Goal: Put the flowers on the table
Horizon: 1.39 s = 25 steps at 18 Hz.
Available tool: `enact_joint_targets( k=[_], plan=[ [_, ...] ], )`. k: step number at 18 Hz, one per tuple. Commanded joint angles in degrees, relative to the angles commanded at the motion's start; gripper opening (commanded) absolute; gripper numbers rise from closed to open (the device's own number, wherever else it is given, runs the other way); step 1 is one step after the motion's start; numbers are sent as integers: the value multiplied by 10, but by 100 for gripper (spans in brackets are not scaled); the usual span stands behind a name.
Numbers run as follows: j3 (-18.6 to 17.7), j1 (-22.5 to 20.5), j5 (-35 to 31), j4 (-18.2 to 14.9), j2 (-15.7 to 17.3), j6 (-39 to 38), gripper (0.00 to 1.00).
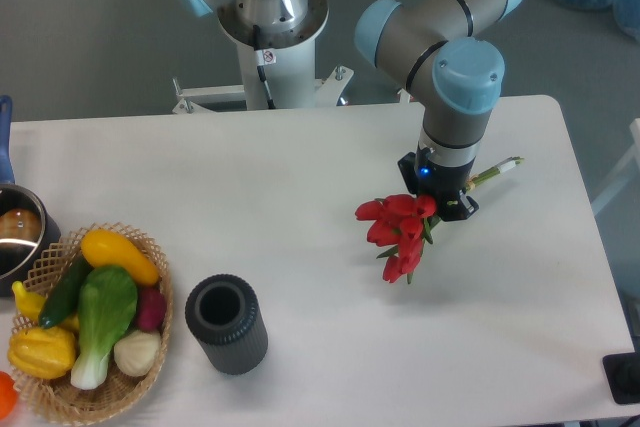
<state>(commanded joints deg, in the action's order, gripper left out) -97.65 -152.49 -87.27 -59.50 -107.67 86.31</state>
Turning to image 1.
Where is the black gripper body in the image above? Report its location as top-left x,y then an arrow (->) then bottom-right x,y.
397,147 -> 479,221

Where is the red tulip bouquet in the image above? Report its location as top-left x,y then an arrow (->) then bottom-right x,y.
354,156 -> 526,285

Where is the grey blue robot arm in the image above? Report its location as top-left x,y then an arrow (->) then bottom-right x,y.
179,0 -> 522,221

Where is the dark grey ribbed vase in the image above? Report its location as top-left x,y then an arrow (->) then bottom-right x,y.
185,274 -> 269,375

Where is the black device at edge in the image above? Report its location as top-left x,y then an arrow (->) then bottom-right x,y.
602,352 -> 639,405

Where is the red radish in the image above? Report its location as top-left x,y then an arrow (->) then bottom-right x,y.
135,287 -> 167,332

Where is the yellow squash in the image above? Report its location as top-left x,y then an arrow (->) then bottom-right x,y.
80,229 -> 160,287

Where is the green bok choy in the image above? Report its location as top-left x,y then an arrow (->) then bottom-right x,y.
70,265 -> 138,390

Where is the white garlic bulb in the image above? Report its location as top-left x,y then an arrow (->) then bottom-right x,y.
114,329 -> 161,377

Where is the green cucumber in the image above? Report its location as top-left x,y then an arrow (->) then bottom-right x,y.
38,255 -> 93,329

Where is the small yellow gourd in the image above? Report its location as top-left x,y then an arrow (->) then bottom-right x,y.
11,281 -> 79,333

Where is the yellow bell pepper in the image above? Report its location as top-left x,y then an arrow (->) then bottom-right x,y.
7,327 -> 76,380

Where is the woven wicker basket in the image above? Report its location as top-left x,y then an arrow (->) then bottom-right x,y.
10,223 -> 173,426

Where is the orange fruit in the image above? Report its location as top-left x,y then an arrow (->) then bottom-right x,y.
0,371 -> 18,420

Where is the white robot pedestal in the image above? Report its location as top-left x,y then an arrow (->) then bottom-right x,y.
173,0 -> 354,113

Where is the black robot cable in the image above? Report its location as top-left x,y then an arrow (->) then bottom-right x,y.
252,24 -> 277,110

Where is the dark pot blue handle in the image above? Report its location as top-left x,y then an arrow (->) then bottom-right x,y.
1,95 -> 60,298

